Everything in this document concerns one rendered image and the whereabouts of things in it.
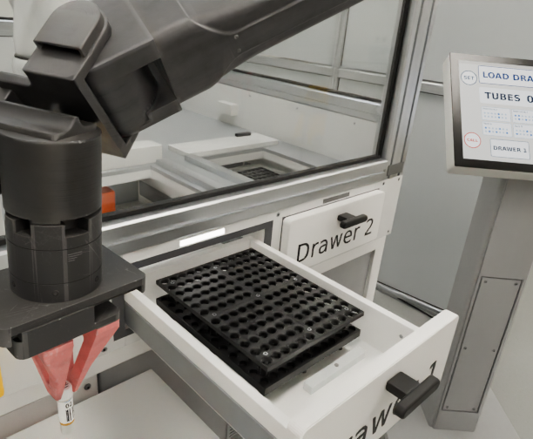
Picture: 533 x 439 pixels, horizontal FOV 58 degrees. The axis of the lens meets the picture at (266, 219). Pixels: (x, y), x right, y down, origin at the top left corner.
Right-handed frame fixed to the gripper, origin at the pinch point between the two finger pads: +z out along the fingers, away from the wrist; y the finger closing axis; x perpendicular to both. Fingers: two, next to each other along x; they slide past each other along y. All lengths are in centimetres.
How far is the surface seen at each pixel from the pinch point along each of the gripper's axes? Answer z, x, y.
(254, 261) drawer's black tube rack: 7.3, -11.9, -36.9
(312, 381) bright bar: 12.0, 6.7, -27.2
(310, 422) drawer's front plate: 4.0, 13.6, -14.8
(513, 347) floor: 92, 14, -197
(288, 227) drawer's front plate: 6, -14, -48
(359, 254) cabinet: 19, -13, -76
